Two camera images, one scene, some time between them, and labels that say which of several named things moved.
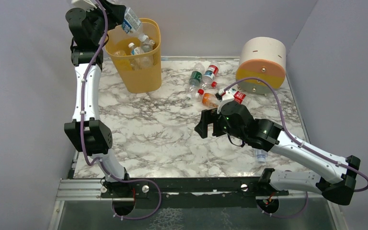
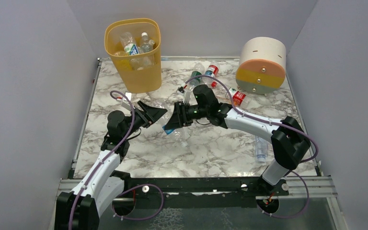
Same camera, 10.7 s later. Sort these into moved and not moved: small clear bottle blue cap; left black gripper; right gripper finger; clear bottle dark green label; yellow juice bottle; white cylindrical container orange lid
Moved: left black gripper; right gripper finger
Not moved: small clear bottle blue cap; white cylindrical container orange lid; yellow juice bottle; clear bottle dark green label
